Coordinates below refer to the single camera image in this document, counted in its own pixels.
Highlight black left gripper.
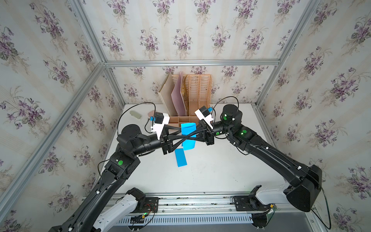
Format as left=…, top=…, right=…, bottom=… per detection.
left=129, top=126, right=186, bottom=158

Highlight blue square paper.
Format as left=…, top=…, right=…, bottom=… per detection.
left=180, top=122, right=198, bottom=151
left=175, top=148, right=187, bottom=167

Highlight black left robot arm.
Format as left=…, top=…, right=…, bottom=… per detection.
left=50, top=111, right=198, bottom=232

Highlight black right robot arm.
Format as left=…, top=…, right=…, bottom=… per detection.
left=196, top=104, right=325, bottom=212

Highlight pink pencil case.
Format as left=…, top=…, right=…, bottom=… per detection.
left=148, top=110, right=158, bottom=118

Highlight grey green eraser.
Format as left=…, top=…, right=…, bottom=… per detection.
left=129, top=110, right=142, bottom=120

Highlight pink folder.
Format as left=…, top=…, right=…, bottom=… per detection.
left=171, top=72, right=186, bottom=117

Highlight beige folder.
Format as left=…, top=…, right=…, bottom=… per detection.
left=158, top=73, right=177, bottom=117

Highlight peach plastic file organizer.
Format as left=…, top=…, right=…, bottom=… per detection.
left=170, top=73, right=212, bottom=124

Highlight patterned yellow book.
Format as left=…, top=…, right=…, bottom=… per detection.
left=181, top=75, right=189, bottom=116

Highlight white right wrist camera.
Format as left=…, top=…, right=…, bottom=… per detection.
left=195, top=106, right=214, bottom=130

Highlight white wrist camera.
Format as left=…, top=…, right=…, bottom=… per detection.
left=195, top=106, right=214, bottom=130
left=150, top=112, right=170, bottom=140

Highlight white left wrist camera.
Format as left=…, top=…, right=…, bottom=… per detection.
left=150, top=112, right=170, bottom=140

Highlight aluminium mounting rail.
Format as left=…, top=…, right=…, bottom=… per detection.
left=110, top=192, right=318, bottom=217

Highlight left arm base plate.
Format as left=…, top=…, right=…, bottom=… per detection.
left=132, top=197, right=159, bottom=213

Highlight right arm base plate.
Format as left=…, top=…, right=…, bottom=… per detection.
left=232, top=196, right=274, bottom=212

